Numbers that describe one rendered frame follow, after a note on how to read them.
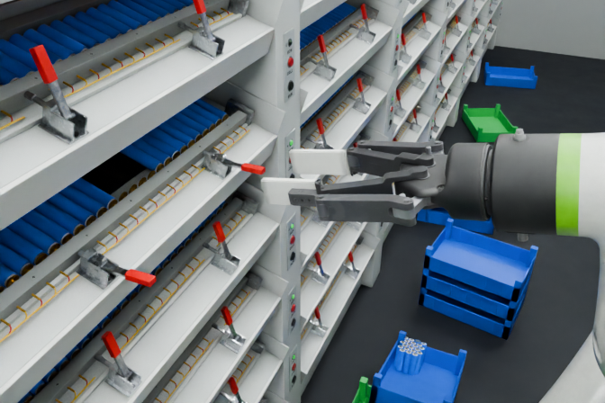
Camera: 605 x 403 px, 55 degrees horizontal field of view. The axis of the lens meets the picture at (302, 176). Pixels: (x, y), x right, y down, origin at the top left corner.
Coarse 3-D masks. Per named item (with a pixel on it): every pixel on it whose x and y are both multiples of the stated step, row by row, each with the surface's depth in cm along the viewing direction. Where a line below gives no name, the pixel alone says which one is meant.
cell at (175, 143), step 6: (150, 132) 89; (156, 132) 89; (162, 132) 89; (162, 138) 88; (168, 138) 88; (174, 138) 89; (168, 144) 88; (174, 144) 88; (180, 144) 88; (180, 150) 88
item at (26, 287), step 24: (240, 120) 97; (216, 144) 92; (168, 168) 82; (144, 192) 77; (120, 216) 73; (72, 240) 68; (96, 240) 70; (120, 240) 72; (48, 264) 64; (24, 288) 61; (0, 312) 58; (24, 312) 61
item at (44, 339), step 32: (224, 96) 102; (256, 96) 99; (256, 128) 101; (256, 160) 96; (128, 192) 80; (192, 192) 84; (224, 192) 89; (160, 224) 77; (192, 224) 82; (128, 256) 71; (160, 256) 77; (64, 288) 65; (96, 288) 67; (128, 288) 72; (32, 320) 61; (64, 320) 62; (96, 320) 67; (0, 352) 58; (32, 352) 59; (64, 352) 63; (0, 384) 55; (32, 384) 60
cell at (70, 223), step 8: (40, 208) 71; (48, 208) 71; (56, 208) 71; (48, 216) 71; (56, 216) 71; (64, 216) 71; (64, 224) 70; (72, 224) 70; (80, 224) 71; (72, 232) 70
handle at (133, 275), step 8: (104, 264) 67; (112, 264) 67; (112, 272) 66; (120, 272) 66; (128, 272) 65; (136, 272) 65; (128, 280) 65; (136, 280) 65; (144, 280) 64; (152, 280) 64
